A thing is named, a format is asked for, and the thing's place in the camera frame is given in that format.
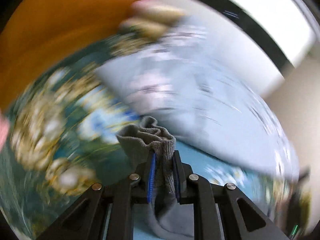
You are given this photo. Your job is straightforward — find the grey sweatpants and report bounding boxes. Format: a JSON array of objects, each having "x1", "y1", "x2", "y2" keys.
[{"x1": 116, "y1": 116, "x2": 194, "y2": 239}]

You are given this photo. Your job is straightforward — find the teal floral plush blanket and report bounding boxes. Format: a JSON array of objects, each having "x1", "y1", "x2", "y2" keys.
[{"x1": 1, "y1": 33, "x2": 298, "y2": 239}]

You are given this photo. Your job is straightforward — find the pink folded garment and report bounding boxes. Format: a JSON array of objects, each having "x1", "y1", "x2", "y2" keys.
[{"x1": 0, "y1": 113, "x2": 10, "y2": 150}]

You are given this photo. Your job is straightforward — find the light blue floral duvet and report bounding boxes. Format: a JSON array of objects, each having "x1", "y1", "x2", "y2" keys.
[{"x1": 96, "y1": 16, "x2": 299, "y2": 181}]

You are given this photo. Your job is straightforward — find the white wardrobe with black stripe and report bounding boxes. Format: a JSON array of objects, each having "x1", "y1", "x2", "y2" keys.
[{"x1": 159, "y1": 0, "x2": 319, "y2": 98}]

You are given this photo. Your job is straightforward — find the lower yellow floral pillow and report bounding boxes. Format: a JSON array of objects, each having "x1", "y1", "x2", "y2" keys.
[{"x1": 119, "y1": 17, "x2": 169, "y2": 40}]

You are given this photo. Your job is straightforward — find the orange wooden headboard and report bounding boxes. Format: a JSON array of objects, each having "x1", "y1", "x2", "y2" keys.
[{"x1": 1, "y1": 0, "x2": 138, "y2": 109}]

